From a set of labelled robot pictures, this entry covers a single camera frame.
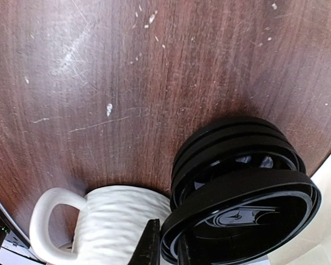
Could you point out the blue checkered paper bag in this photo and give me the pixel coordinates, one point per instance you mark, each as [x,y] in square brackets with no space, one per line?
[313,244]

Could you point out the black cup lid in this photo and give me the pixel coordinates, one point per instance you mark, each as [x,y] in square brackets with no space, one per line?
[243,215]

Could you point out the cream ceramic mug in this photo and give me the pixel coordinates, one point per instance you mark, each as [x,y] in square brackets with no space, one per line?
[110,223]

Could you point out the aluminium front rail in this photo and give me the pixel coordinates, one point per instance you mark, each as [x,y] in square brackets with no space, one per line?
[15,247]

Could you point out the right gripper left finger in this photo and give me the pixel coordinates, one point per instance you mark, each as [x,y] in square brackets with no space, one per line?
[147,251]

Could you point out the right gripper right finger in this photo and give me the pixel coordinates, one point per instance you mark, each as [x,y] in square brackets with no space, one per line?
[185,253]

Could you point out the stack of black lids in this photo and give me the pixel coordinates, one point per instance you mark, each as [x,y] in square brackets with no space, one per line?
[226,145]

